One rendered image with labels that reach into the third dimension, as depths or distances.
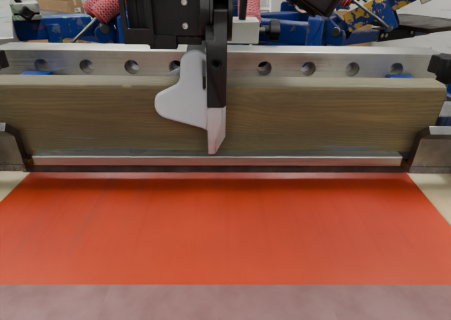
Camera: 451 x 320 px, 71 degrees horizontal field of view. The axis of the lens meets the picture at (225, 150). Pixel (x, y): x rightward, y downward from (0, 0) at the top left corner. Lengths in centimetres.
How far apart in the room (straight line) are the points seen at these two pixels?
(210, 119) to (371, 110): 15
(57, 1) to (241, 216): 413
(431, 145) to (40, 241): 35
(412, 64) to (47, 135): 51
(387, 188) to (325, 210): 8
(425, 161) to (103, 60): 44
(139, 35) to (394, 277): 26
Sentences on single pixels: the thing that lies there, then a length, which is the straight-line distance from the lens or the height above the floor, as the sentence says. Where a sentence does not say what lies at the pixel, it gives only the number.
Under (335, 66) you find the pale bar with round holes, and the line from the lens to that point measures 53.
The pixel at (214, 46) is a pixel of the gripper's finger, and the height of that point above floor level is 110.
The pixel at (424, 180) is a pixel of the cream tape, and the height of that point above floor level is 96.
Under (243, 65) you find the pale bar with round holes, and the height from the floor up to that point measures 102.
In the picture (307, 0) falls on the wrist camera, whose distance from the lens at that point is 27.
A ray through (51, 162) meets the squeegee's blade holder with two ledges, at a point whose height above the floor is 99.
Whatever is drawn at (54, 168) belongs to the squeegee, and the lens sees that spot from 37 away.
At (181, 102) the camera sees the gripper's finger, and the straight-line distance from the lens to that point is 27.
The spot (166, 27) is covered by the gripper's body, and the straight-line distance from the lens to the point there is 26.
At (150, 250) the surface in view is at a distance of 26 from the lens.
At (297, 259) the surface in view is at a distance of 26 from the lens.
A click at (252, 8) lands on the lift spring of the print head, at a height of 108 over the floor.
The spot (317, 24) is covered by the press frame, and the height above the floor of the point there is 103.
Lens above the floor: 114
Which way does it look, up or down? 30 degrees down
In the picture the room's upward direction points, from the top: 1 degrees clockwise
